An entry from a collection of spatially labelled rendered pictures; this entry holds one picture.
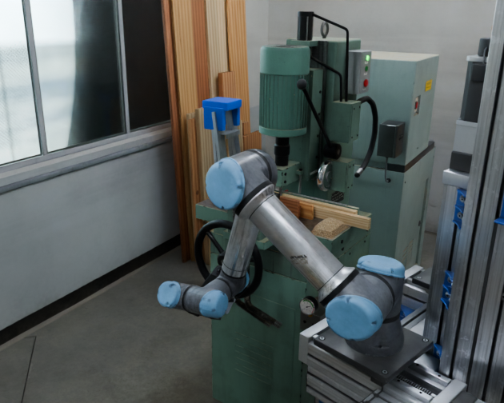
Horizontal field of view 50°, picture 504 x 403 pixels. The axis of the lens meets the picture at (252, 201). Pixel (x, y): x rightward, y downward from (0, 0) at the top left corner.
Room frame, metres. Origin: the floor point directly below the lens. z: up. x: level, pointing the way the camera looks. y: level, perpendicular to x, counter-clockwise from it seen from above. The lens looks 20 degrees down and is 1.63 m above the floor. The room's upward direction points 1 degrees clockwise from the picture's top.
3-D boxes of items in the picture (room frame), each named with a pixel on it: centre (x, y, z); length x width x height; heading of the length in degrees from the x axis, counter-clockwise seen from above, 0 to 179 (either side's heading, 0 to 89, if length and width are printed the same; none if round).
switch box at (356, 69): (2.15, -0.41, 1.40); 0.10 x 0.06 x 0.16; 146
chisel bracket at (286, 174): (1.98, -0.12, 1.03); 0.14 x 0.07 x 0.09; 146
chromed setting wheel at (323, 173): (2.00, -0.29, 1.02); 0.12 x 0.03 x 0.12; 146
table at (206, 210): (1.87, -0.06, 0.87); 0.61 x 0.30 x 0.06; 56
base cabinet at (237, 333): (2.06, -0.18, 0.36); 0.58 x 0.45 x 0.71; 146
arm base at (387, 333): (1.21, -0.32, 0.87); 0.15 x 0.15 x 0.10
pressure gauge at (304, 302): (1.64, -0.20, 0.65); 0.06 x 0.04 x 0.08; 56
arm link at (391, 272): (1.20, -0.32, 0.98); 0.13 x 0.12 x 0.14; 149
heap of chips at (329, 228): (1.75, -0.27, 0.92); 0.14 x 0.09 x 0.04; 146
